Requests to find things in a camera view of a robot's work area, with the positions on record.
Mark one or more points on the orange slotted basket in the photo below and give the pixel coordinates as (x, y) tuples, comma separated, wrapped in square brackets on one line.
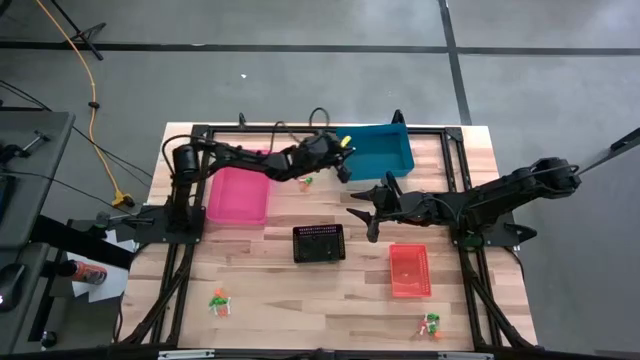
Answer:
[(410, 270)]

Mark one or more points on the pink plastic bin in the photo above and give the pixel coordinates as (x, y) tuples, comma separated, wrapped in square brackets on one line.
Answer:
[(237, 197)]

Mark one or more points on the grey desk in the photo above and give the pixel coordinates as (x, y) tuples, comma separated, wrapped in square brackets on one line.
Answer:
[(40, 200)]

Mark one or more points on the black tripod stand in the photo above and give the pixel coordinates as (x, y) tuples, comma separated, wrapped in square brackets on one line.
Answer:
[(79, 34)]

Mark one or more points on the yellow tape tag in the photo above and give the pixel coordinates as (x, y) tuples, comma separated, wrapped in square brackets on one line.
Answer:
[(346, 141)]

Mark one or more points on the orange can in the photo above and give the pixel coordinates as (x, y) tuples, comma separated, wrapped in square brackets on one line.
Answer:
[(90, 274)]

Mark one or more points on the white plastic bone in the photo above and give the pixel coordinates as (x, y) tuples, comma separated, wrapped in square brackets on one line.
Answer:
[(227, 305), (422, 327)]

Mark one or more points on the silver bracket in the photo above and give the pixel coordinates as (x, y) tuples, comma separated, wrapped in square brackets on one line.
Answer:
[(465, 356), (185, 354)]

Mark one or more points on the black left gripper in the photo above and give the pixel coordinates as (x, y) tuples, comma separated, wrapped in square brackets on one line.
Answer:
[(322, 150)]

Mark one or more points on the black computer mouse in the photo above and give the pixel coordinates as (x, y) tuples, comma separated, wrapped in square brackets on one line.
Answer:
[(11, 287)]

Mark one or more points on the clamp with green knob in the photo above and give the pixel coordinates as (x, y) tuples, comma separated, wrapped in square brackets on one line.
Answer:
[(102, 220)]

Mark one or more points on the black frame foot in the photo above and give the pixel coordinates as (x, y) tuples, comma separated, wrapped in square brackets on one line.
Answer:
[(398, 118), (242, 120)]

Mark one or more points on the black slotted basket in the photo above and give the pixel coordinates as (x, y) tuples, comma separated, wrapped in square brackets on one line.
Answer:
[(319, 245)]

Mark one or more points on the small black round object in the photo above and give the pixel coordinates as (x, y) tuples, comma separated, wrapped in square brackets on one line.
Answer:
[(48, 340)]

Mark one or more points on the blue plastic bin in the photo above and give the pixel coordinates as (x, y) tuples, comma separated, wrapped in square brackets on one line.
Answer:
[(380, 150)]

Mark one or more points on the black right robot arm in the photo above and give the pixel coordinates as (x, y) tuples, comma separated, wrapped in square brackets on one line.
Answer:
[(500, 197)]

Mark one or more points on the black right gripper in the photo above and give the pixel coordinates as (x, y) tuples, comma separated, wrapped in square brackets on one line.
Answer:
[(405, 207)]

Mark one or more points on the green plastic toy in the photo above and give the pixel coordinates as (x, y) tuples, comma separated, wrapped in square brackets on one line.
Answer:
[(433, 317), (432, 327), (217, 301), (308, 180)]

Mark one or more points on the black beam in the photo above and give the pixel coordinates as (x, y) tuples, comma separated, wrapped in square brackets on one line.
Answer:
[(75, 240)]

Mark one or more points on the black metal table frame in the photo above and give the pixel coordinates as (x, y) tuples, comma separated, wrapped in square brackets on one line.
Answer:
[(430, 130)]

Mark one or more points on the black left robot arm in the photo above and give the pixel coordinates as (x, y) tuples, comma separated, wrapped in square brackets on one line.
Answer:
[(240, 157)]

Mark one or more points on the white paper sheet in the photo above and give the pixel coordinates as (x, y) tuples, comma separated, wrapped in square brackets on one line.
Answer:
[(107, 287)]

